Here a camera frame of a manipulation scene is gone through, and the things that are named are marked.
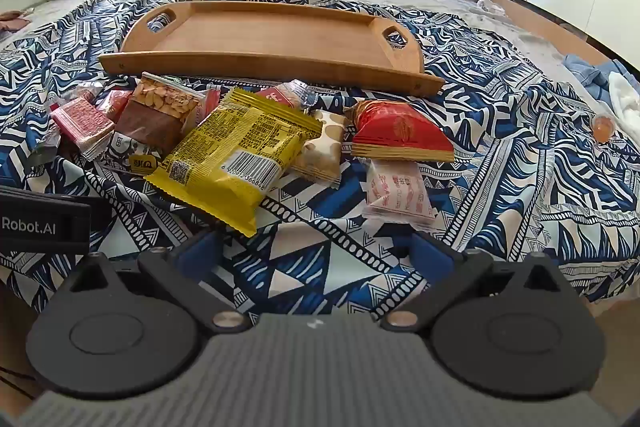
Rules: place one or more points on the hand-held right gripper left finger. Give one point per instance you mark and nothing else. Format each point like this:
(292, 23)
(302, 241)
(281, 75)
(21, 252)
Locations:
(197, 253)

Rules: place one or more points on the yellow snack packet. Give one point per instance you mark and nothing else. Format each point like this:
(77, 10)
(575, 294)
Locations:
(235, 147)

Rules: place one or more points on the orange jelly cup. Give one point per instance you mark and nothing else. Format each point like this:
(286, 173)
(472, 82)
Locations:
(602, 128)

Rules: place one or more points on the cream brown patched snack packet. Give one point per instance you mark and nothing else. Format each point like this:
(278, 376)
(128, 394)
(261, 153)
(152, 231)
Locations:
(320, 142)

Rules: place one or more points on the white cloth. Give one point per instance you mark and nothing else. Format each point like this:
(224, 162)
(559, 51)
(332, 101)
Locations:
(625, 107)

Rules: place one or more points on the white pink snack packet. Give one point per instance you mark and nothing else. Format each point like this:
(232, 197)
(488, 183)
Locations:
(397, 192)

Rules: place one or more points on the wooden tray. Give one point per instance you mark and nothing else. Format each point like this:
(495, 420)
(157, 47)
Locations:
(260, 32)

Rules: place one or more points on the brown peanut snack packet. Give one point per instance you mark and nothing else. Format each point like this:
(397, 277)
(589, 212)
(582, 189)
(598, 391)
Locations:
(155, 112)

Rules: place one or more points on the brown cloth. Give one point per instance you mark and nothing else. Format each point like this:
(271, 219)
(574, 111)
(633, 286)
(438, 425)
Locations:
(12, 21)

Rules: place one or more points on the crumpled white tissue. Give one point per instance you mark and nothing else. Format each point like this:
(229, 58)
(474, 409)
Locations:
(491, 5)

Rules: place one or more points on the blue clothing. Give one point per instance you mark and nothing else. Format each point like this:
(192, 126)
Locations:
(585, 74)

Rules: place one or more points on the blue patterned blanket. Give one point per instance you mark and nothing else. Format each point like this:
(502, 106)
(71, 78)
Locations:
(325, 269)

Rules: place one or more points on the red wafer packet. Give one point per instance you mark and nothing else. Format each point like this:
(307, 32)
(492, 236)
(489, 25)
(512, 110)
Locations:
(395, 132)

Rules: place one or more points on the pink printed snack packet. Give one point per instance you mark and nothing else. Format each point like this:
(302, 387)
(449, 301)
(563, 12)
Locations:
(80, 122)

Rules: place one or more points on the small red snack packet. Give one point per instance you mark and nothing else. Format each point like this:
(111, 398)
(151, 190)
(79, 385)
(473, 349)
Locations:
(115, 104)

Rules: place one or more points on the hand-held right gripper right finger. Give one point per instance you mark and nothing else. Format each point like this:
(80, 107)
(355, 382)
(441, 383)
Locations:
(430, 255)

